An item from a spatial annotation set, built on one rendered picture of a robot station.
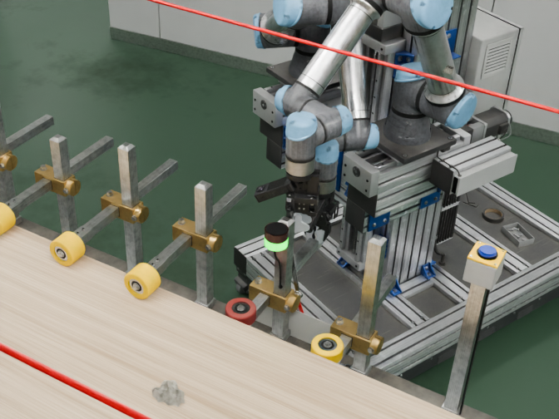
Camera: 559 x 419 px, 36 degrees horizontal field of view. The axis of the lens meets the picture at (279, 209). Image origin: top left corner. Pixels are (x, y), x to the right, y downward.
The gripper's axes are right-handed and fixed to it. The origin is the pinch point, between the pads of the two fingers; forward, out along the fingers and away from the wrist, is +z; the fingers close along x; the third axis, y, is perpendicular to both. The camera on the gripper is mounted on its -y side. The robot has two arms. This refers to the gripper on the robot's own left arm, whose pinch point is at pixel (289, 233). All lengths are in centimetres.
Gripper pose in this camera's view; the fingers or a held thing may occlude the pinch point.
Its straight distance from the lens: 232.0
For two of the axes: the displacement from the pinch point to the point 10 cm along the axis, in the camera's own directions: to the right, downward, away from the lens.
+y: 9.9, 1.0, -1.2
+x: 1.5, -5.6, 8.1
